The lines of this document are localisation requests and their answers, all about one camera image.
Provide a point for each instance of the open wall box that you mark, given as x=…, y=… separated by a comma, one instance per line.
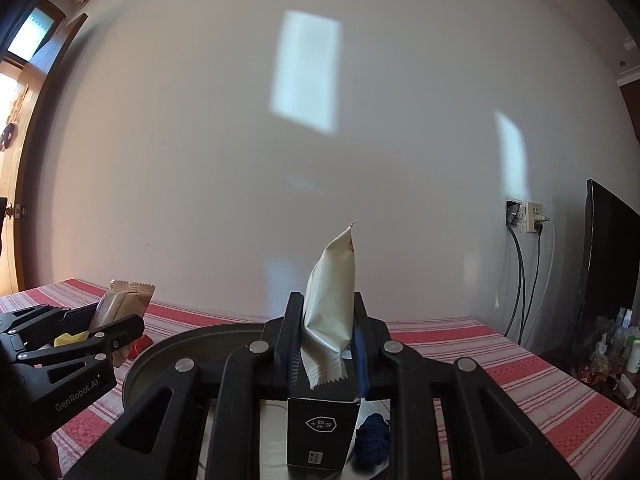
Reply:
x=513, y=212

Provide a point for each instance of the dark blue sock ball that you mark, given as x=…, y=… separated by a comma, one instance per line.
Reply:
x=372, y=435

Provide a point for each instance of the round printed metal tin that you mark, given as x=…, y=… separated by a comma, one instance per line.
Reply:
x=160, y=355

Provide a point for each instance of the clear bottle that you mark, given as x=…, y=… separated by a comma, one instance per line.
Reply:
x=622, y=322

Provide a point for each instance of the black television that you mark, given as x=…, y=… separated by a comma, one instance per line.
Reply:
x=605, y=260

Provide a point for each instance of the small white box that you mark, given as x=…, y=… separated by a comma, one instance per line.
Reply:
x=625, y=390

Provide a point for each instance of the clear snack bag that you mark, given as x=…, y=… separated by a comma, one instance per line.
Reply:
x=597, y=365

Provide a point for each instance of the yellow green sponge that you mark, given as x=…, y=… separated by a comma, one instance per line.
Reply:
x=70, y=338

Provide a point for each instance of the transom window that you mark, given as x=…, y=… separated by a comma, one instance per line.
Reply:
x=35, y=30

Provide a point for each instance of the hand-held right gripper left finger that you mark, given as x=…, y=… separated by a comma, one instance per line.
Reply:
x=292, y=340

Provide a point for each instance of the white packet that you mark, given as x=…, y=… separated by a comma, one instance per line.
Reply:
x=330, y=300

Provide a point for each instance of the white green bottle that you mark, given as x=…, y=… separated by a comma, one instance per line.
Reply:
x=632, y=355

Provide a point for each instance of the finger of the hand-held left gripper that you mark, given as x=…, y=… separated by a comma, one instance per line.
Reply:
x=30, y=320
x=115, y=332

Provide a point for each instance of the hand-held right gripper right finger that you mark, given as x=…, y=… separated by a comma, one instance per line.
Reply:
x=361, y=360

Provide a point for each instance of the wooden door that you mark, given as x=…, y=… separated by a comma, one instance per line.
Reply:
x=12, y=260

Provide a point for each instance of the white wall socket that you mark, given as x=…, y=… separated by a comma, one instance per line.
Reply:
x=532, y=215

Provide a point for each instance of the beige snack packet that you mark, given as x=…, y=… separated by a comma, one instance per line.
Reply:
x=127, y=302

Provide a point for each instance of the black gold-trimmed box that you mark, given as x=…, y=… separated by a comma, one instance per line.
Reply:
x=320, y=430

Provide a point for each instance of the door ornament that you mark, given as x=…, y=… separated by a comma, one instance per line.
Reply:
x=7, y=135

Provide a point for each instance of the red striped tablecloth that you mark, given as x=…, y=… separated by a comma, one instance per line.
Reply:
x=500, y=360

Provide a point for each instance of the door latch plate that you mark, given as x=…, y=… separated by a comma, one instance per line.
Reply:
x=20, y=208

